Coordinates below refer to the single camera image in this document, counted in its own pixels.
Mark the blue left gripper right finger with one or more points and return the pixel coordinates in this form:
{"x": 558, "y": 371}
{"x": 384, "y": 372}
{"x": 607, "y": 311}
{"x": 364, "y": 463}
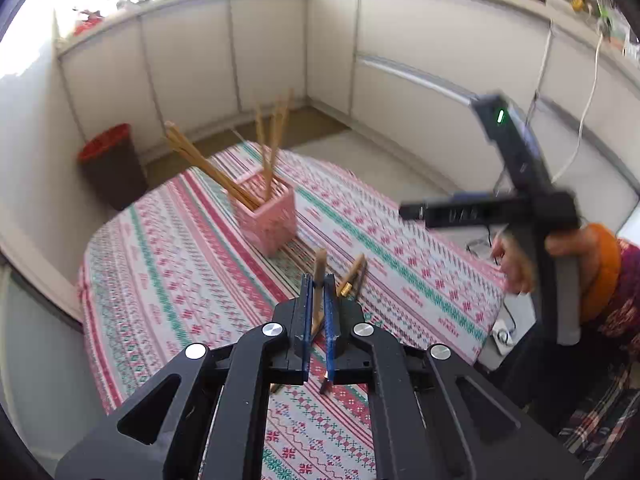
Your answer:
{"x": 332, "y": 325}

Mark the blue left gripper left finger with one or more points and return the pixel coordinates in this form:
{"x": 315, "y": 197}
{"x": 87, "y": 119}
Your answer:
{"x": 301, "y": 331}

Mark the dark-tipped chopstick gold band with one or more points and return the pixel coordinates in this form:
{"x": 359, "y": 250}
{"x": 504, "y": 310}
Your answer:
{"x": 347, "y": 284}

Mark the bamboo chopstick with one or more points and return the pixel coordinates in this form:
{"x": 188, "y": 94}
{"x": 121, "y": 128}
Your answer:
{"x": 180, "y": 144}
{"x": 284, "y": 315}
{"x": 270, "y": 140}

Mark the person's right hand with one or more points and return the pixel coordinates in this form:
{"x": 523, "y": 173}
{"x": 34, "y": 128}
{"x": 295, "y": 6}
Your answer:
{"x": 519, "y": 270}

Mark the pink perforated utensil holder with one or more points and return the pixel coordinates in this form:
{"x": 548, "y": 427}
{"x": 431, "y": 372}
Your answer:
{"x": 273, "y": 224}

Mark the patterned pink tablecloth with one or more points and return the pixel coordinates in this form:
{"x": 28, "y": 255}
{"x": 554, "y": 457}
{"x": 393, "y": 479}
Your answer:
{"x": 181, "y": 336}

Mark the red-rimmed trash bin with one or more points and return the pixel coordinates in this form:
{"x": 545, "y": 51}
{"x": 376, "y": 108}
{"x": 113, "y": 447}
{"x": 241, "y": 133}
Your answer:
{"x": 111, "y": 166}

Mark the red basin on counter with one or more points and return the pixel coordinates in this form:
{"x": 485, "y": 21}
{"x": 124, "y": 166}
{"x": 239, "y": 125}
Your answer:
{"x": 87, "y": 21}

